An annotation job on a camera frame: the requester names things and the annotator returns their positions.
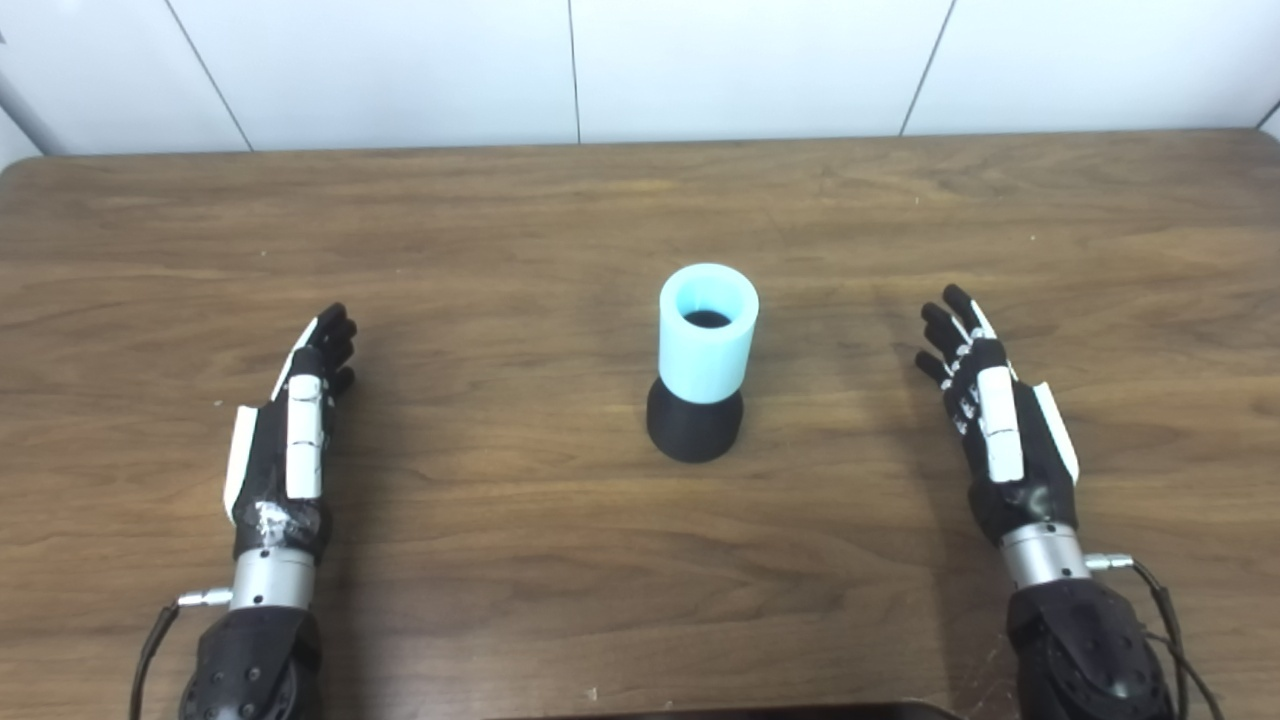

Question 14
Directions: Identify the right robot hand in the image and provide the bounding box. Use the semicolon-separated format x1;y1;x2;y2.
915;284;1081;546

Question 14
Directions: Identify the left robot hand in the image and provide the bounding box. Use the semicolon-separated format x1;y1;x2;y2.
222;303;358;563

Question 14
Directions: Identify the black nozzle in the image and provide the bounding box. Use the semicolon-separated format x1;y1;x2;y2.
646;310;745;464

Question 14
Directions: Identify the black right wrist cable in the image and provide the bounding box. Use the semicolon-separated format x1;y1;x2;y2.
1085;553;1226;720

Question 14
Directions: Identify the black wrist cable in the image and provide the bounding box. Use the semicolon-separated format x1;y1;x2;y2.
1085;553;1226;720
128;588;233;720

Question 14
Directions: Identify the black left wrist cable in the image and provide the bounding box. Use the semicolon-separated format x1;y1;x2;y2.
128;588;233;720

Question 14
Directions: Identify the grey corner post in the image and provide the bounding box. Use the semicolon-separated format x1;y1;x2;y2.
0;75;63;156

